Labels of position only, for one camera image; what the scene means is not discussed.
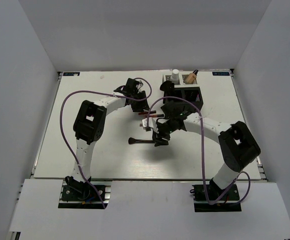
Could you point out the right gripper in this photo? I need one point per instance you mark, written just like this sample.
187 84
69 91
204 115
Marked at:
158 139

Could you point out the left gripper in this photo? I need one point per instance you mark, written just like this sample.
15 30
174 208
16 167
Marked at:
144 105

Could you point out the black round makeup brush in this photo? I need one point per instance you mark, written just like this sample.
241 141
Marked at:
132 141

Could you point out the black fan makeup brush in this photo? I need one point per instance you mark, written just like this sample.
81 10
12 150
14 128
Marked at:
166 86

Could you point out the white jar cap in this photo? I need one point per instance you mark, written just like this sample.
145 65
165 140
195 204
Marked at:
175 73

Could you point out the foundation bottle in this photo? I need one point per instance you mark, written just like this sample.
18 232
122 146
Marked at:
191 78

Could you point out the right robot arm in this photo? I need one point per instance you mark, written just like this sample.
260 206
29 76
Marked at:
238 146

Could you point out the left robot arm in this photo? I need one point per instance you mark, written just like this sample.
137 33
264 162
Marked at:
90 121

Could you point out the white table board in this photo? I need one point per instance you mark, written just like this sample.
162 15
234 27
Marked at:
187 157

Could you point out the black metal organizer rack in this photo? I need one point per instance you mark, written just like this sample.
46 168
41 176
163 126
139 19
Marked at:
190 94

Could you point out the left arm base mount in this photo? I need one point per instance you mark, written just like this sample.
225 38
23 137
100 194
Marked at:
71 199

